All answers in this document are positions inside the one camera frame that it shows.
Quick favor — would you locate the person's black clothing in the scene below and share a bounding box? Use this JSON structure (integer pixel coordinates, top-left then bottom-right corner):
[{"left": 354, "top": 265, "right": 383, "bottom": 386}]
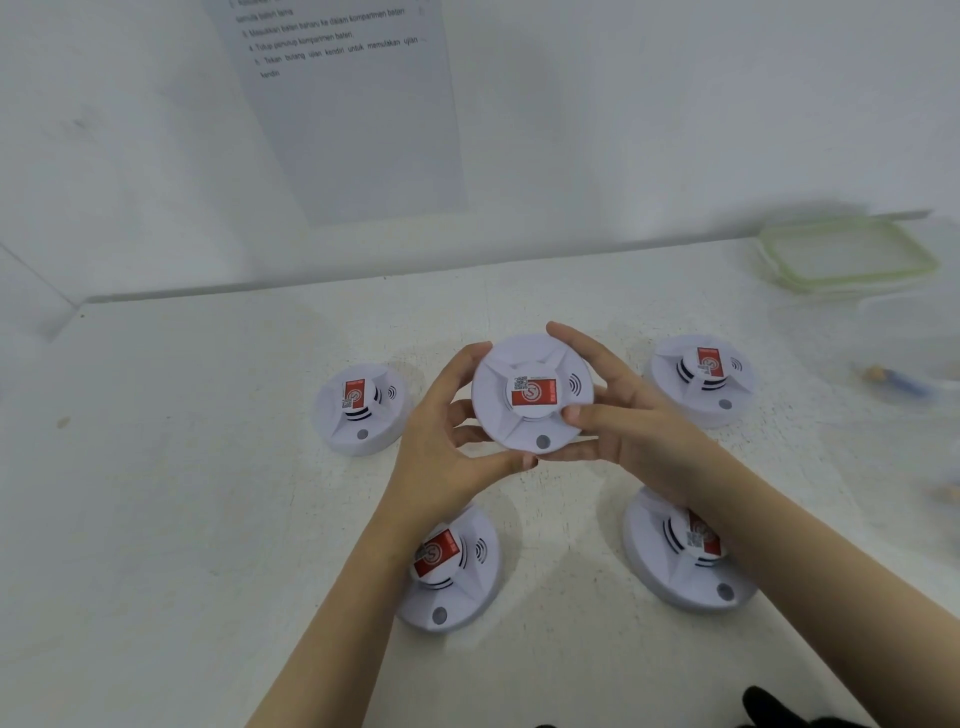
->
[{"left": 742, "top": 685, "right": 880, "bottom": 728}]

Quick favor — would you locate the person's left hand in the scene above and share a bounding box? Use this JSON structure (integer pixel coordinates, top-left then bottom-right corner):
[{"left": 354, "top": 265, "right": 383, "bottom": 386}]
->
[{"left": 377, "top": 342, "right": 540, "bottom": 528}]

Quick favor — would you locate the person's right hand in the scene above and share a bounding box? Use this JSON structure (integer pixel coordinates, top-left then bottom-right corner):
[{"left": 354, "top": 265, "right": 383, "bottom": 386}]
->
[{"left": 535, "top": 321, "right": 735, "bottom": 520}]

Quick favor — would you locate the person's right forearm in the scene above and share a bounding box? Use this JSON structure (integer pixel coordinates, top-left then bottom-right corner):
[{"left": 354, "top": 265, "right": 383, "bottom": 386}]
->
[{"left": 690, "top": 442, "right": 960, "bottom": 728}]

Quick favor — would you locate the white printed instruction sheet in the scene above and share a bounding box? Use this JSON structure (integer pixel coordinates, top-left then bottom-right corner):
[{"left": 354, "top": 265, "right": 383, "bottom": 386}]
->
[{"left": 202, "top": 0, "right": 470, "bottom": 228}]

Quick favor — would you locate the person's left forearm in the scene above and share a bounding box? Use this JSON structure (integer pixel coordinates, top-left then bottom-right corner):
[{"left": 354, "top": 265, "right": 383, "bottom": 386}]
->
[{"left": 246, "top": 510, "right": 451, "bottom": 728}]

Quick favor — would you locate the clear plastic container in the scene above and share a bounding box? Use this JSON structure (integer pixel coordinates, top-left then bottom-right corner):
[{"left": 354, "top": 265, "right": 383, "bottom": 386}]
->
[{"left": 772, "top": 287, "right": 960, "bottom": 425}]

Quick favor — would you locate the white round smoke detector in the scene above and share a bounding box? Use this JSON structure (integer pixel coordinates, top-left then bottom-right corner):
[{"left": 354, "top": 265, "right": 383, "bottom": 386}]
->
[
  {"left": 312, "top": 363, "right": 412, "bottom": 457},
  {"left": 395, "top": 504, "right": 502, "bottom": 635},
  {"left": 622, "top": 486, "right": 759, "bottom": 615},
  {"left": 471, "top": 333, "right": 596, "bottom": 456},
  {"left": 643, "top": 333, "right": 759, "bottom": 430}
]

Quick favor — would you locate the orange and blue battery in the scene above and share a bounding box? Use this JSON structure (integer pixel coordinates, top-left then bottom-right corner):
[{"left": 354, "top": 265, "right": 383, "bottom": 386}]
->
[{"left": 861, "top": 362, "right": 939, "bottom": 400}]

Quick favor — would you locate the green-rimmed clear container lid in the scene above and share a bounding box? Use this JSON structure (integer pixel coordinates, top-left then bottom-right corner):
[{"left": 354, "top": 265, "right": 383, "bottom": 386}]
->
[{"left": 756, "top": 216, "right": 942, "bottom": 294}]

